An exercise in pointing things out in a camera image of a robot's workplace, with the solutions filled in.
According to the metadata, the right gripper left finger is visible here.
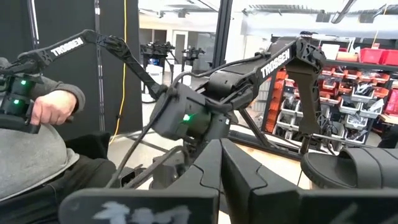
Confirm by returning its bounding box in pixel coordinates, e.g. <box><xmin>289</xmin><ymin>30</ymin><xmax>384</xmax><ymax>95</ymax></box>
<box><xmin>58</xmin><ymin>138</ymin><xmax>222</xmax><ymax>224</ymax></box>

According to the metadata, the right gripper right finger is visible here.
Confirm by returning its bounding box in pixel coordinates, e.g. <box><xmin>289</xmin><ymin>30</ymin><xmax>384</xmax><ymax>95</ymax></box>
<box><xmin>221</xmin><ymin>138</ymin><xmax>398</xmax><ymax>224</ymax></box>

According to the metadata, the black rubber slide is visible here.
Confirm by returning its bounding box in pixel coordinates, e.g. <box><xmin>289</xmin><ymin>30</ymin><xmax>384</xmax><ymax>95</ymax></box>
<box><xmin>300</xmin><ymin>147</ymin><xmax>398</xmax><ymax>190</ymax></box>

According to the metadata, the parts bin rack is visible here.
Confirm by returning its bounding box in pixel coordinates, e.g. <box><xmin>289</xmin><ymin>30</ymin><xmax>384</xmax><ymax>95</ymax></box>
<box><xmin>261</xmin><ymin>30</ymin><xmax>398</xmax><ymax>150</ymax></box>

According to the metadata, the person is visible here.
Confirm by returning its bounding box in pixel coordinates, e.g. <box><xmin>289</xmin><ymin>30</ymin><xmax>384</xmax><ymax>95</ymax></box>
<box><xmin>0</xmin><ymin>57</ymin><xmax>118</xmax><ymax>224</ymax></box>

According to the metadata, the person's hand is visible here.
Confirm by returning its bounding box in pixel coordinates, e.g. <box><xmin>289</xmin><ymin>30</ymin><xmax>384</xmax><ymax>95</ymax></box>
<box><xmin>30</xmin><ymin>90</ymin><xmax>78</xmax><ymax>126</ymax></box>

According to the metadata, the red plastic bin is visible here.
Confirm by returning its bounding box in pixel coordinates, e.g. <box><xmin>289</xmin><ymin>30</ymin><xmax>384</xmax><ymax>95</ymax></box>
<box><xmin>359</xmin><ymin>47</ymin><xmax>384</xmax><ymax>65</ymax></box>
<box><xmin>381</xmin><ymin>49</ymin><xmax>398</xmax><ymax>66</ymax></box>

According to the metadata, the black metal column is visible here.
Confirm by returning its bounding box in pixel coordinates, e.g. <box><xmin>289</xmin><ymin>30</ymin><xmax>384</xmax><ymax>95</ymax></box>
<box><xmin>213</xmin><ymin>0</ymin><xmax>234</xmax><ymax>71</ymax></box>

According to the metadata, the black partition panel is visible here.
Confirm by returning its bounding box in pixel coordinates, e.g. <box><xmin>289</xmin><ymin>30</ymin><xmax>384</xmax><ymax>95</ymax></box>
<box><xmin>0</xmin><ymin>0</ymin><xmax>142</xmax><ymax>141</ymax></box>

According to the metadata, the black metal table frame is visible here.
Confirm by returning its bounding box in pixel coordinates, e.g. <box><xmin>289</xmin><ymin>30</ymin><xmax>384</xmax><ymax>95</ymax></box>
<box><xmin>228</xmin><ymin>108</ymin><xmax>374</xmax><ymax>161</ymax></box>

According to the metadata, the black long arm cable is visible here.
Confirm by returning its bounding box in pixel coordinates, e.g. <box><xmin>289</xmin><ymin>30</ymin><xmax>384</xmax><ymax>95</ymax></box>
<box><xmin>105</xmin><ymin>90</ymin><xmax>193</xmax><ymax>189</ymax></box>

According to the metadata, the yellow hanging cable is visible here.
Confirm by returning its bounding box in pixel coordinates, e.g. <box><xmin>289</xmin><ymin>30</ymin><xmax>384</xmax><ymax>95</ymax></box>
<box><xmin>109</xmin><ymin>0</ymin><xmax>129</xmax><ymax>144</ymax></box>

